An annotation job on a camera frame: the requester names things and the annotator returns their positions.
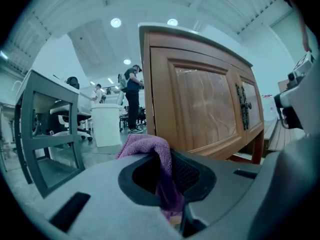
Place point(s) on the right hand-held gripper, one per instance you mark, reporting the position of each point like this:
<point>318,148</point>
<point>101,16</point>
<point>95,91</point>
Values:
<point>303,64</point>

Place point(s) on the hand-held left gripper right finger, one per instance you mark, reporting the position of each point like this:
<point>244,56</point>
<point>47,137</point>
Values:
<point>225,184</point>

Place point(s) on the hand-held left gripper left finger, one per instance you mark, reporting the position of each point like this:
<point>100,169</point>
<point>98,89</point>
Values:
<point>100,184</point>

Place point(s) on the brown wooden cabinet door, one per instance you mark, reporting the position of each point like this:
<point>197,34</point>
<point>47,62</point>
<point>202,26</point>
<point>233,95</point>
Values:
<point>200,104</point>
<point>253,104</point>

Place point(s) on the purple cloth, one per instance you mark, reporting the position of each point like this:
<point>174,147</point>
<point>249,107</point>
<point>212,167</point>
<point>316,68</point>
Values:
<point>147,144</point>

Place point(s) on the black frame side table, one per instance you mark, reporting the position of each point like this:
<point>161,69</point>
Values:
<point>27,134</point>

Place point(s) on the brown wooden vanity cabinet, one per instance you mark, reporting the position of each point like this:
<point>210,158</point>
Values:
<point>175,41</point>

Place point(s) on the slatted wooden platform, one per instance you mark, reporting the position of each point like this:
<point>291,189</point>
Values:
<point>280,136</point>

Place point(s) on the cream plastic trash bin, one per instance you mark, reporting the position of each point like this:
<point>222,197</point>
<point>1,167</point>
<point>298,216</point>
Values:
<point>105,124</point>

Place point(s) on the white mesh office chair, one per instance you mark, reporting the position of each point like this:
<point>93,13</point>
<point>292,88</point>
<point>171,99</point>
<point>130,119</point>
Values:
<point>67,109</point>

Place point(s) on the white rectangular sink top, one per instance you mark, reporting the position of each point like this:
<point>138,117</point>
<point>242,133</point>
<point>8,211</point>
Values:
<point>50,80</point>

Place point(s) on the round ceiling light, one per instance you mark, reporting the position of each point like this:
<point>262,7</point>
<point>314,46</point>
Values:
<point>127,61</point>
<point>172,22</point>
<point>115,22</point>

